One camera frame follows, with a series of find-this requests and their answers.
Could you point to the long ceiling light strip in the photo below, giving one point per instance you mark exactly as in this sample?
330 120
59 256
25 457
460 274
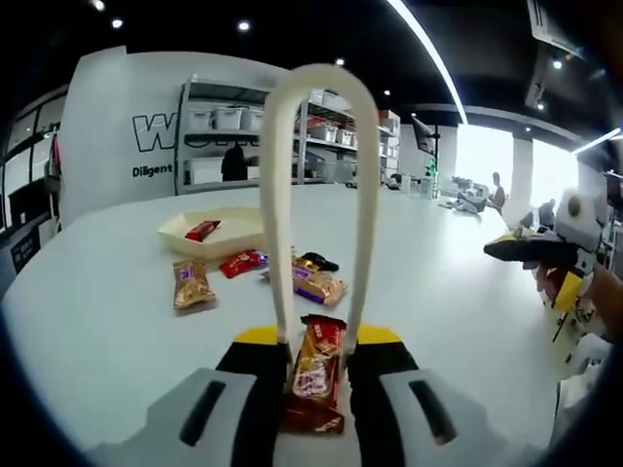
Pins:
598 141
423 29

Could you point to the glass office partition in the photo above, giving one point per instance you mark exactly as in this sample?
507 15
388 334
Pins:
24 146

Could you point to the cream food container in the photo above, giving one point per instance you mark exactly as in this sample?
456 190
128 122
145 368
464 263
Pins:
194 248

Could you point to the red white-print snack packet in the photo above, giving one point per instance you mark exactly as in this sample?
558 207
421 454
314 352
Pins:
241 262

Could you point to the black counter cabinet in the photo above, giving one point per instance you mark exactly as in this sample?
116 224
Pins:
24 243

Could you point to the white lettered partition panel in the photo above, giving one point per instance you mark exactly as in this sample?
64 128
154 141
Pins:
107 146

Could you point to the hanging bag on stand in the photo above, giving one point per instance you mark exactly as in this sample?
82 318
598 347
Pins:
51 165

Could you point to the black monitor on pole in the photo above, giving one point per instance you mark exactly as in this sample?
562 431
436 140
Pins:
423 133

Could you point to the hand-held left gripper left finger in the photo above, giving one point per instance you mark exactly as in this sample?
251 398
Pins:
248 357

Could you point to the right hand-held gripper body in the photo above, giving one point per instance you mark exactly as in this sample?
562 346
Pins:
591 219

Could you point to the grey metal shelving rack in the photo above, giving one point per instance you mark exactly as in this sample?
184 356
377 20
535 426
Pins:
184 136

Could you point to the ceiling air conditioner unit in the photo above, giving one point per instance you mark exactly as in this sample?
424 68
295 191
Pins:
555 29

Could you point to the group of ceiling spotlights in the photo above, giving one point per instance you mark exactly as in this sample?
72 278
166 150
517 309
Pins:
243 24

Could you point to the dark red snack packet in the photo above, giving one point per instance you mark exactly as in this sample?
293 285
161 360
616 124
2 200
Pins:
202 231

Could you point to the gold purple-label snack packet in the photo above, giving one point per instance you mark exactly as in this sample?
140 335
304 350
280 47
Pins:
192 287
321 289

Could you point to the black backpack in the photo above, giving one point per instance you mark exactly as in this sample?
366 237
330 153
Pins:
233 165

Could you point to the white cardboard boxes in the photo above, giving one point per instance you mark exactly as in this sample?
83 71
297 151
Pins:
204 171

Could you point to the row of white storage bins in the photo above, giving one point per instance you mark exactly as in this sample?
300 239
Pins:
226 118

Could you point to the white food tongs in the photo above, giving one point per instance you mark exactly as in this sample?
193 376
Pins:
272 194

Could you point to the black snack packet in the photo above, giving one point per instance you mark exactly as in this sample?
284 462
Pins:
318 260

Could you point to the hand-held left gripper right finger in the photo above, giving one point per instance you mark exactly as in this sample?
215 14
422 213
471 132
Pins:
384 357

